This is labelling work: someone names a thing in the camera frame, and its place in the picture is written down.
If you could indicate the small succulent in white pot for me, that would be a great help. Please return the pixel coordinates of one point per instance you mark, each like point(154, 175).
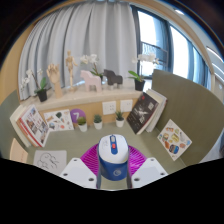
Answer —
point(82, 127)
point(98, 125)
point(120, 122)

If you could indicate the white sticker sheet card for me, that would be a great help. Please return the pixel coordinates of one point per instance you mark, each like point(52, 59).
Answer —
point(58, 120)

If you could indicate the purple round number sign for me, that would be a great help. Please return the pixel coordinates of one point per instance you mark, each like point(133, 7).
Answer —
point(76, 115)

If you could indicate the white orchid in black pot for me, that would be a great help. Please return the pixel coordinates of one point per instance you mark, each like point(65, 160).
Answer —
point(42, 95)
point(139, 85)
point(90, 60)

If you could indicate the green felt desk divider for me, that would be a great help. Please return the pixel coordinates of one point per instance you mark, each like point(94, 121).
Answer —
point(196, 106)
point(6, 113)

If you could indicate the blue and white computer mouse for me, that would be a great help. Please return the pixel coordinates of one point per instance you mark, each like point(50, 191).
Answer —
point(113, 156)

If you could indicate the white thick book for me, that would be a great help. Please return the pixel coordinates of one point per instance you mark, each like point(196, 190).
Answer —
point(160, 106)

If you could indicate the white mouse pad with drawing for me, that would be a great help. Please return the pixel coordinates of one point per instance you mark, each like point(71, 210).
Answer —
point(50, 160)

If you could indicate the wooden shelf ledge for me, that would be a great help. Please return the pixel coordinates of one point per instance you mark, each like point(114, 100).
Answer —
point(83, 98)

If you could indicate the window with dark frame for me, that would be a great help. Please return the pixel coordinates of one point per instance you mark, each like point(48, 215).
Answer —
point(180, 50)

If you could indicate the red-spined photo cover magazine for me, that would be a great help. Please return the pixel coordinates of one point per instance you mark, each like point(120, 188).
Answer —
point(35, 126)

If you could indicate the wooden artist mannequin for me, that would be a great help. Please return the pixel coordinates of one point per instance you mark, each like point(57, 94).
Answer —
point(70, 66)

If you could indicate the tan book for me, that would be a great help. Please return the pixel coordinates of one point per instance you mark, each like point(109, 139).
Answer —
point(25, 135)

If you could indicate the pink wooden horse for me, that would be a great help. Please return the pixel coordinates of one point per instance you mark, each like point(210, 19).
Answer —
point(90, 80)

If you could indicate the dark wooden horse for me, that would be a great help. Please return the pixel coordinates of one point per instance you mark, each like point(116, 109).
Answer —
point(113, 78)

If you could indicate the beige booklet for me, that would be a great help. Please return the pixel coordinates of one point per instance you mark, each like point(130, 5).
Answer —
point(18, 152)

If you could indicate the grey curtain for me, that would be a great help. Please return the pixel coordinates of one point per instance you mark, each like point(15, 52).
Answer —
point(100, 30)

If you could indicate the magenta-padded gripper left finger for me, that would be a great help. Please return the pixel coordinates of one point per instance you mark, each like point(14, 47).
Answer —
point(78, 171)

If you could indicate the colourful food sticker card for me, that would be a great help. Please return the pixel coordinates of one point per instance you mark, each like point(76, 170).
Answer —
point(174, 140)

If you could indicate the black cover book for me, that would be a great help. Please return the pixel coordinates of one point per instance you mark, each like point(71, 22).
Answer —
point(141, 114)

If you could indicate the white wall socket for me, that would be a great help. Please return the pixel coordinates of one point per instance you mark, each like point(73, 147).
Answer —
point(109, 107)
point(126, 105)

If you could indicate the wooden hand model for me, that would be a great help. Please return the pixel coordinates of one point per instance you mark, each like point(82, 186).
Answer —
point(54, 75)

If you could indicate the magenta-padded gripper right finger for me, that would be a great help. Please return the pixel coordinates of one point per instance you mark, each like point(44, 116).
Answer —
point(148, 171)

